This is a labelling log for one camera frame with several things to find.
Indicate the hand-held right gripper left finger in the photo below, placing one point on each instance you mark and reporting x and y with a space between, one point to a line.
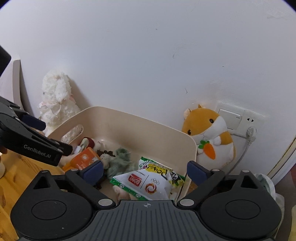
93 171

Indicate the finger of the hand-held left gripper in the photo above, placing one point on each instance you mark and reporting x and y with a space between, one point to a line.
64 148
34 122

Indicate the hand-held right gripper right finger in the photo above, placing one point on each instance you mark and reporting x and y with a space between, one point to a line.
196 172

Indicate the orange snack packet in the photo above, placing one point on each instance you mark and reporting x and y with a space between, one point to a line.
83 160

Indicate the white fuzzy ball toy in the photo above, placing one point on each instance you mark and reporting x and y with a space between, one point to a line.
106 160

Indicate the white cat plush red bow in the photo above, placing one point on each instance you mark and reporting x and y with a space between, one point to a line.
87 142

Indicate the grey-green plush toy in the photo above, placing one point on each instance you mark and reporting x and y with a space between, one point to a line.
120 160

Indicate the pale pink fuzzy sock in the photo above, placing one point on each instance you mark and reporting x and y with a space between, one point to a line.
120 192

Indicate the white snack packet green trim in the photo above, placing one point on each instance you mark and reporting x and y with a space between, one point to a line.
143 183

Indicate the beige plastic storage bin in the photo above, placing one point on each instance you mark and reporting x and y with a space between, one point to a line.
138 129

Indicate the white lamb plush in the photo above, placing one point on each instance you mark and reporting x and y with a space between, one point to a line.
55 102

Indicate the orange hamster plush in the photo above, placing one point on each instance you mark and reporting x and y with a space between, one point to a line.
208 132

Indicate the wooden desk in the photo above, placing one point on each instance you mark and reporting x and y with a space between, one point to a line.
9 192

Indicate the white wall switch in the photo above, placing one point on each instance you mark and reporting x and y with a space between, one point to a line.
231 118

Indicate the white wall socket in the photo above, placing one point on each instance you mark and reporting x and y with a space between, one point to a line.
253 119

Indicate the white door frame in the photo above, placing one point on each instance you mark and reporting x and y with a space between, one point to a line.
284 160

